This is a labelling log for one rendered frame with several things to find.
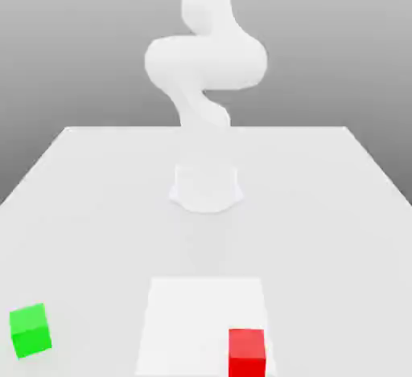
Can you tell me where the small red cube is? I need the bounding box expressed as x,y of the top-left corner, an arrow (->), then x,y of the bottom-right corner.
228,328 -> 267,377

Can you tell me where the small green cube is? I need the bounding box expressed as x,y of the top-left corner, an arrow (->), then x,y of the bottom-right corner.
8,302 -> 53,360

